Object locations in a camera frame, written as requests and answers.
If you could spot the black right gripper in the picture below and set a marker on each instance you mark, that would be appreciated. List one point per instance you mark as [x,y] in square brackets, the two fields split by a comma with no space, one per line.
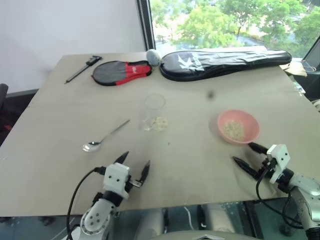
[265,172]

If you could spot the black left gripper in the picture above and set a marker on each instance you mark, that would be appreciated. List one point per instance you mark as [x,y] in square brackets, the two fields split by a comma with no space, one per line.
[132,185]

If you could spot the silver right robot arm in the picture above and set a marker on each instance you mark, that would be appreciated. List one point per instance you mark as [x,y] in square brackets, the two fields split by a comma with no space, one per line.
[303,197]

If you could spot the pink bowl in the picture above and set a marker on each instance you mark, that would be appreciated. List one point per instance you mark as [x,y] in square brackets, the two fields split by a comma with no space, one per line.
[251,125]

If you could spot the metal spoon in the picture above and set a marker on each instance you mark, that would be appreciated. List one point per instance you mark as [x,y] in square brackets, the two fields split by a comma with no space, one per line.
[91,147]

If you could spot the clear glass cup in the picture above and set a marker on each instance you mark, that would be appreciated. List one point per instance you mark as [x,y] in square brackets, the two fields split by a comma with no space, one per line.
[155,102]

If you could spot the red and black racket cover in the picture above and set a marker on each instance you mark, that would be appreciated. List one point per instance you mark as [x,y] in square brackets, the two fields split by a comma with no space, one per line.
[117,72]

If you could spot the long black racket bag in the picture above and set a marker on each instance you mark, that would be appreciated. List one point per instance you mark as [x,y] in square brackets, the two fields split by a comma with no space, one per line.
[225,63]

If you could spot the black caliper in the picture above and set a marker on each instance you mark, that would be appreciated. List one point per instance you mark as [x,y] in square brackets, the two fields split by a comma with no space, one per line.
[80,71]

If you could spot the grey rounded object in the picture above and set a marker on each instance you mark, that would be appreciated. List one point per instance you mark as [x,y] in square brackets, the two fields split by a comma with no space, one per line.
[153,57]

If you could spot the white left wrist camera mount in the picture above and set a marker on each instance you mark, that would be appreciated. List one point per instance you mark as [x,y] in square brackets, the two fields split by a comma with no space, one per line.
[116,176]

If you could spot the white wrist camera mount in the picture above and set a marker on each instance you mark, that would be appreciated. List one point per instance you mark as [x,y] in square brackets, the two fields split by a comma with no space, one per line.
[279,156]
[116,176]

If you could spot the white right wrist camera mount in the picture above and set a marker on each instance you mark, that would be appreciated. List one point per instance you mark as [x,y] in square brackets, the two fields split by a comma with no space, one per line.
[279,156]

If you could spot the black window frame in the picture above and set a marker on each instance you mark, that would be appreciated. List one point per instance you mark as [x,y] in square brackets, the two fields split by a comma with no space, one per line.
[146,25]

